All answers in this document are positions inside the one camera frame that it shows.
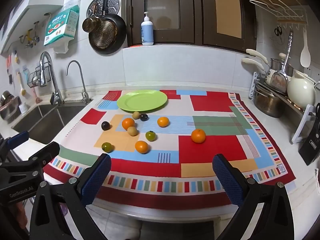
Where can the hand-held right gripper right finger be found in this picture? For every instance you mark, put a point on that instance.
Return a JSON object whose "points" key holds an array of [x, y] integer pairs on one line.
{"points": [[227, 180]]}

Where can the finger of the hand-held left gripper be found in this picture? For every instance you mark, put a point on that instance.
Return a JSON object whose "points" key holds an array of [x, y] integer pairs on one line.
{"points": [[47, 152], [17, 137]]}

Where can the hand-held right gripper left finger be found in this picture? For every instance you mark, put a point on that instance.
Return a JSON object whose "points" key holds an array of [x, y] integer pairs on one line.
{"points": [[98, 177]]}

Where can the green tangerine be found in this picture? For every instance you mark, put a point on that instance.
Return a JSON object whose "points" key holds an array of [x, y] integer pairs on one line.
{"points": [[151, 136], [106, 147]]}

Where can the large orange with stem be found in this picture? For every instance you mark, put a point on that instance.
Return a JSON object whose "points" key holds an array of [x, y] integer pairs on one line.
{"points": [[198, 136]]}

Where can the green plate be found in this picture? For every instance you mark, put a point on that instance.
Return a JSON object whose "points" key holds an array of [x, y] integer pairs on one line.
{"points": [[142, 101]]}

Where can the stainless steel sink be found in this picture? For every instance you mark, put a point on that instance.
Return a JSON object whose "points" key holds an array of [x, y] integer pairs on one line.
{"points": [[42, 122]]}

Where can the white cup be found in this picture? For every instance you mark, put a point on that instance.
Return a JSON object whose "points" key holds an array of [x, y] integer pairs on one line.
{"points": [[23, 108]]}

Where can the colourful patchwork tablecloth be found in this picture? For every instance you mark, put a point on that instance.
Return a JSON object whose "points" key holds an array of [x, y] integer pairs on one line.
{"points": [[207, 152]]}

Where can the yellow-brown kiwi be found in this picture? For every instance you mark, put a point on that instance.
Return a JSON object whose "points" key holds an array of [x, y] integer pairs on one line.
{"points": [[132, 131], [136, 115]]}

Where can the large chrome faucet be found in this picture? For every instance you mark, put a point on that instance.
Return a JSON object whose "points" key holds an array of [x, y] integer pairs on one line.
{"points": [[46, 65]]}

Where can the large steel pot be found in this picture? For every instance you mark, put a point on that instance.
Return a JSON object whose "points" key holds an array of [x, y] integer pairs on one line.
{"points": [[267, 102]]}

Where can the metal skimmer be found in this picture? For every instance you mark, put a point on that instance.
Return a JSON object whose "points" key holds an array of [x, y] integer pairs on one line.
{"points": [[279, 80]]}

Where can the teal and white box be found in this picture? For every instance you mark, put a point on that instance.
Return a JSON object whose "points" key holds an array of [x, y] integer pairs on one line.
{"points": [[61, 25]]}

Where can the steel pot with lid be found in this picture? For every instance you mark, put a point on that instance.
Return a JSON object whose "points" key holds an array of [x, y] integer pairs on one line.
{"points": [[276, 65]]}

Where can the brass perforated strainer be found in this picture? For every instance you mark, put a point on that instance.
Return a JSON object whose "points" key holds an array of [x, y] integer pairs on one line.
{"points": [[103, 37]]}

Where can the small brass pot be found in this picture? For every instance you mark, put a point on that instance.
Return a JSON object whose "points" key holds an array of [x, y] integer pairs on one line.
{"points": [[91, 24]]}

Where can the red tape strip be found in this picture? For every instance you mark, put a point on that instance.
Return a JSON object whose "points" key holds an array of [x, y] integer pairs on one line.
{"points": [[136, 46]]}

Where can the black frying pan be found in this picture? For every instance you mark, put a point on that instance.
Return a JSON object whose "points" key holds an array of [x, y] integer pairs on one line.
{"points": [[121, 33]]}

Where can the white rice paddle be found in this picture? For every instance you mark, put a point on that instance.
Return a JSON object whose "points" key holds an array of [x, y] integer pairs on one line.
{"points": [[305, 53]]}

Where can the white pump soap bottle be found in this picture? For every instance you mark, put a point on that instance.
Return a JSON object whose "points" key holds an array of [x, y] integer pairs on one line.
{"points": [[147, 31]]}

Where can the black scissors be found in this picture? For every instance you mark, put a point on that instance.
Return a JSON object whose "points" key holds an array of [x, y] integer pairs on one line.
{"points": [[278, 31]]}

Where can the round metal steamer rack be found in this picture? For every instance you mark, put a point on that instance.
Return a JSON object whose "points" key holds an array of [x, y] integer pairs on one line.
{"points": [[110, 3]]}

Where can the dark wooden window frame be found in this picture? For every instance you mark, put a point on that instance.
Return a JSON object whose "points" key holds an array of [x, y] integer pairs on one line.
{"points": [[197, 12]]}

